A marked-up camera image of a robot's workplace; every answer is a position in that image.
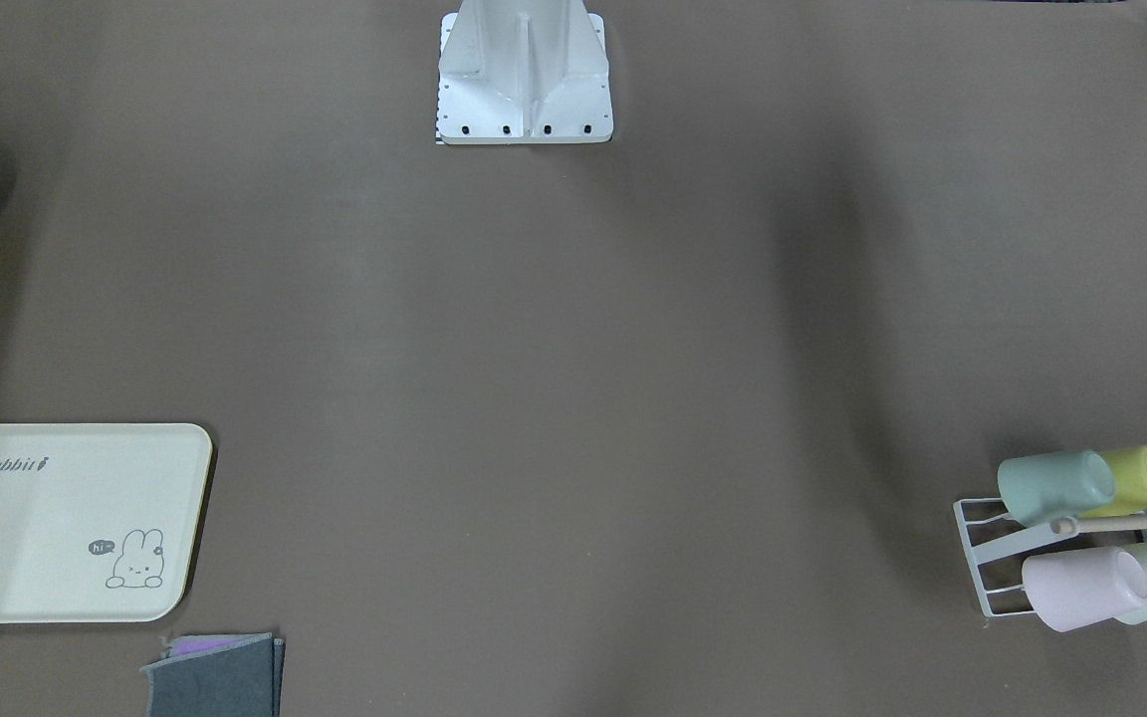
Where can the green cup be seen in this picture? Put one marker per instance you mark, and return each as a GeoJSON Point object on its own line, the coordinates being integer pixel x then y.
{"type": "Point", "coordinates": [1038, 488]}

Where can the wooden rack handle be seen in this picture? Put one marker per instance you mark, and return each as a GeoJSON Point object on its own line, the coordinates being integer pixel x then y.
{"type": "Point", "coordinates": [1141, 520]}

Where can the purple folded cloth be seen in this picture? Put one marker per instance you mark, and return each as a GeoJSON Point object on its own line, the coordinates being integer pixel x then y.
{"type": "Point", "coordinates": [188, 644]}

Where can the pink cup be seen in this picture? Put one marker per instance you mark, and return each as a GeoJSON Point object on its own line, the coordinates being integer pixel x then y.
{"type": "Point", "coordinates": [1073, 589]}

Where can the white wire cup rack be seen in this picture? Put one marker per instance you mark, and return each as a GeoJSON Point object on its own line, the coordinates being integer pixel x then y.
{"type": "Point", "coordinates": [995, 547]}

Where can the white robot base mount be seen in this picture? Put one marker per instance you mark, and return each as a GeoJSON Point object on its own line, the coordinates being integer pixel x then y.
{"type": "Point", "coordinates": [523, 72]}

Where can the cream rabbit tray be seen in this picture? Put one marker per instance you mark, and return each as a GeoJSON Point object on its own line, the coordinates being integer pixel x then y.
{"type": "Point", "coordinates": [98, 521]}

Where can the grey folded cloth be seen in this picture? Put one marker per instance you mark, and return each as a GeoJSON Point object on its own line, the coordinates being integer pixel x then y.
{"type": "Point", "coordinates": [243, 680]}

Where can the yellow cup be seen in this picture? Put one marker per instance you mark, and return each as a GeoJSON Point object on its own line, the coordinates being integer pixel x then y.
{"type": "Point", "coordinates": [1128, 467]}

